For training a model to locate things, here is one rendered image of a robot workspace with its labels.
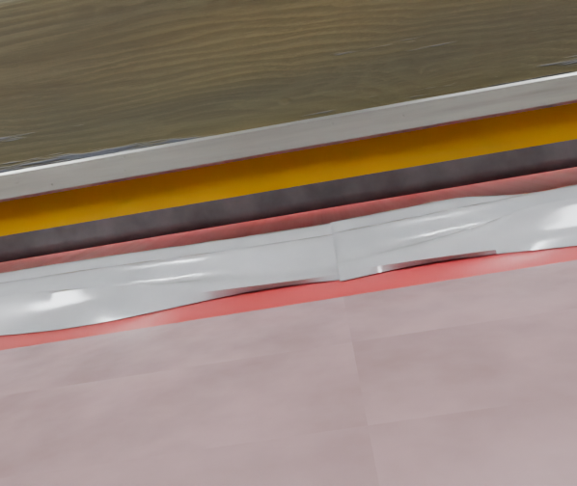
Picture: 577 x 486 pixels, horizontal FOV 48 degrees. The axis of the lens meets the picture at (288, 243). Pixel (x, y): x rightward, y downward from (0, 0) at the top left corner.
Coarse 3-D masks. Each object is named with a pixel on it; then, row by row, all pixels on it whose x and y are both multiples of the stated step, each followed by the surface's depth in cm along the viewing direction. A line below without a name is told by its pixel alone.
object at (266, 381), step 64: (64, 256) 29; (128, 320) 14; (192, 320) 13; (256, 320) 12; (320, 320) 12; (0, 384) 11; (64, 384) 11; (128, 384) 10; (192, 384) 10; (256, 384) 9; (320, 384) 9; (0, 448) 8; (64, 448) 8; (128, 448) 8; (192, 448) 7; (256, 448) 7; (320, 448) 7
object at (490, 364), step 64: (448, 192) 28; (512, 192) 25; (512, 256) 14; (576, 256) 13; (384, 320) 11; (448, 320) 10; (512, 320) 10; (576, 320) 9; (384, 384) 8; (448, 384) 8; (512, 384) 8; (576, 384) 7; (384, 448) 7; (448, 448) 6; (512, 448) 6; (576, 448) 6
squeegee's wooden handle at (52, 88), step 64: (0, 0) 24; (64, 0) 23; (128, 0) 23; (192, 0) 23; (256, 0) 23; (320, 0) 23; (384, 0) 23; (448, 0) 23; (512, 0) 23; (576, 0) 23; (0, 64) 24; (64, 64) 24; (128, 64) 24; (192, 64) 24; (256, 64) 23; (320, 64) 23; (384, 64) 23; (448, 64) 23; (512, 64) 23; (576, 64) 23; (0, 128) 24; (64, 128) 24; (128, 128) 24; (192, 128) 24
